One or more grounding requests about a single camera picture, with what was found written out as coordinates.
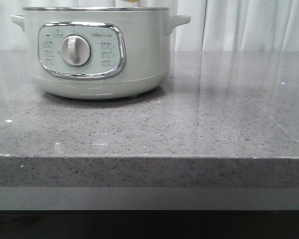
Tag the pale green electric cooking pot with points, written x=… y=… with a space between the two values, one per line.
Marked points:
x=96 y=53

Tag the white pleated curtain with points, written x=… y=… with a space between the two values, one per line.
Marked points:
x=216 y=25

